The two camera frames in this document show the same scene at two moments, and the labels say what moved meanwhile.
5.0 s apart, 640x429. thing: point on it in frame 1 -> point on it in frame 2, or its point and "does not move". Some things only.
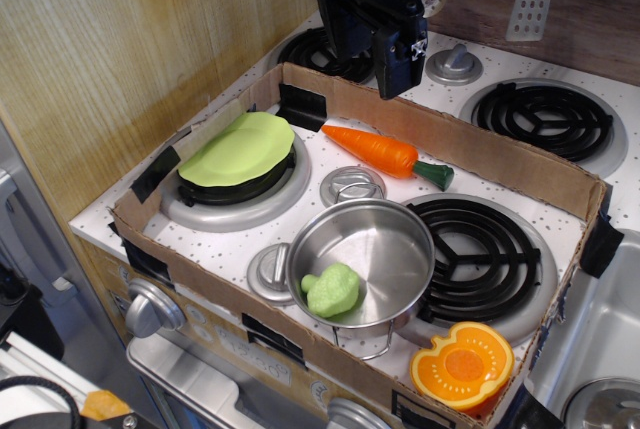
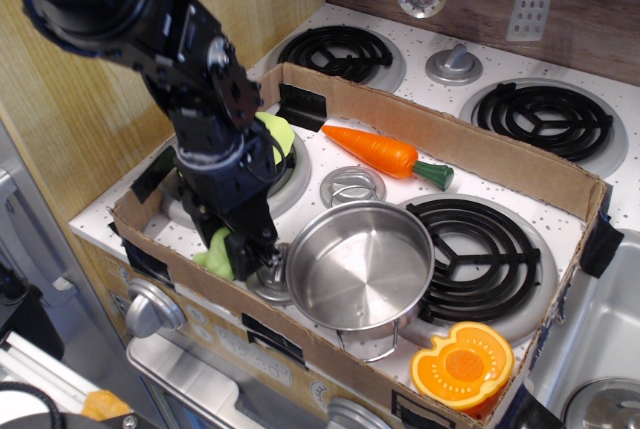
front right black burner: (486, 264) does not move
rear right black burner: (554, 119) does not move
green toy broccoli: (333, 292) -> (216, 258)
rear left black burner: (311, 49) does not move
